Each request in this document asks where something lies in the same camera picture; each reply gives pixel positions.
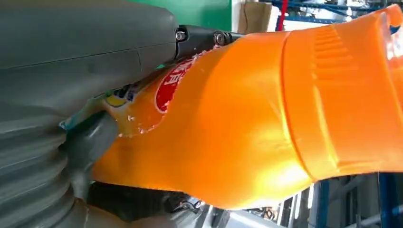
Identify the orange drink bottle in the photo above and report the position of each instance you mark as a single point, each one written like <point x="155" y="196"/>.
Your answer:
<point x="236" y="126"/>

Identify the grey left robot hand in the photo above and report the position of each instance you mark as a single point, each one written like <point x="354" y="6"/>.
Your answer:
<point x="78" y="47"/>

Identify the green mat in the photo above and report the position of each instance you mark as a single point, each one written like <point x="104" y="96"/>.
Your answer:
<point x="204" y="14"/>

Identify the cardboard box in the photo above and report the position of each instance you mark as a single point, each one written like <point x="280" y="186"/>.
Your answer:
<point x="253" y="17"/>

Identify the red pole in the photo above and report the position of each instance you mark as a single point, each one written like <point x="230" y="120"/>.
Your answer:
<point x="282" y="14"/>

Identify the blue metal post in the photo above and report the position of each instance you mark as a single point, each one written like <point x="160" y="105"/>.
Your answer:
<point x="387" y="201"/>

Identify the blue metal frame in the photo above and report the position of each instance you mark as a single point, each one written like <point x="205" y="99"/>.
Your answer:
<point x="318" y="6"/>

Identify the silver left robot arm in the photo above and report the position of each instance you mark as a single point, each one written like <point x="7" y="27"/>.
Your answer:
<point x="31" y="176"/>

